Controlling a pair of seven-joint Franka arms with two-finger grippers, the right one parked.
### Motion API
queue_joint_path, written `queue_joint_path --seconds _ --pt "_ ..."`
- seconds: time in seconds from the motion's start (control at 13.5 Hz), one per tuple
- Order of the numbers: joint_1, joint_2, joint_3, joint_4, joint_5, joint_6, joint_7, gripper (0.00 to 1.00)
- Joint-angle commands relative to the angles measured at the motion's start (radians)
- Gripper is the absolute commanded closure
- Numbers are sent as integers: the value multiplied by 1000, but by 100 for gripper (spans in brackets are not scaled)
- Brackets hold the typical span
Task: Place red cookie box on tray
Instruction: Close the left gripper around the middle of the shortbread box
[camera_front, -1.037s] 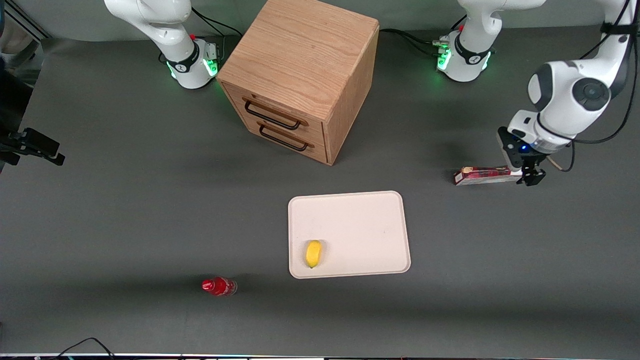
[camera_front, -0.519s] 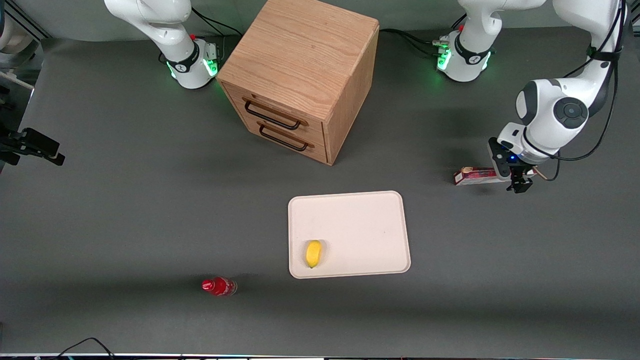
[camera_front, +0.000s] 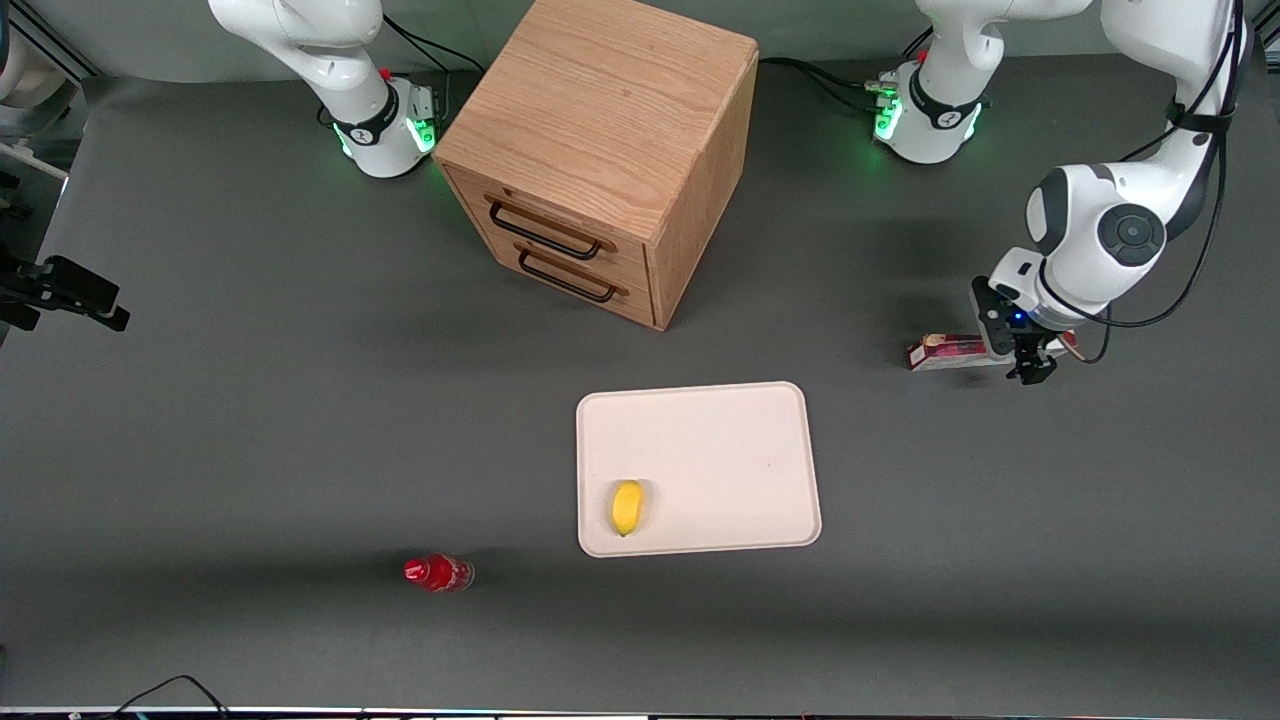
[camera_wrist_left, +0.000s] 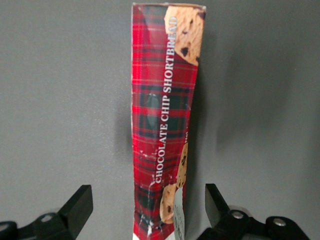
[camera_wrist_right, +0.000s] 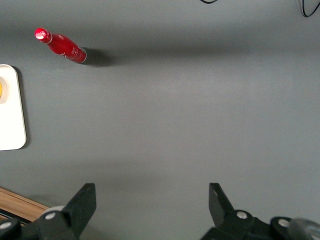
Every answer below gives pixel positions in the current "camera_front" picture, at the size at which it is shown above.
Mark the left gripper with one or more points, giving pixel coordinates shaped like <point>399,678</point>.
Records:
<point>1036,353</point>

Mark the red cookie box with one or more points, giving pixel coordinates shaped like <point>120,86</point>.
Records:
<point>945,352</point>

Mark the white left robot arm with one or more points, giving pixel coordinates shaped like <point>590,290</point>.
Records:
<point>1090,235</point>

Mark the cream plastic tray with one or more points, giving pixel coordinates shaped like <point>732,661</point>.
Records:
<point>720,460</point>

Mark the white rounded equipment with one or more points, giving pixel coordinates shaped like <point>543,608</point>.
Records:
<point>30,95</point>

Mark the yellow lemon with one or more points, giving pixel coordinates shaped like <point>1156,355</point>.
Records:
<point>627,507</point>

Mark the red drink bottle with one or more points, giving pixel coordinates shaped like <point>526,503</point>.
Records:
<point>440,573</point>

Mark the wooden drawer cabinet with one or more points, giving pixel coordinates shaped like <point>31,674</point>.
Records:
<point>600,110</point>

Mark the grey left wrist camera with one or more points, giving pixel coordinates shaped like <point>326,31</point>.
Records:
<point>995,320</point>

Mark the aluminium frame rail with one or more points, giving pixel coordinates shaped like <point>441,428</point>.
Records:
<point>50,45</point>

